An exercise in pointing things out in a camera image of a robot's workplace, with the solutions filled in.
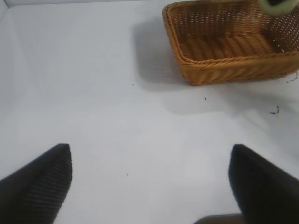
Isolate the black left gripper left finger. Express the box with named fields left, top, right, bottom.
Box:
left=0, top=143, right=73, bottom=224

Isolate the brown woven wicker basket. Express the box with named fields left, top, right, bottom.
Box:
left=163, top=0, right=299, bottom=86

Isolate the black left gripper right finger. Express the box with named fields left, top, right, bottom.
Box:
left=228, top=144, right=299, bottom=224

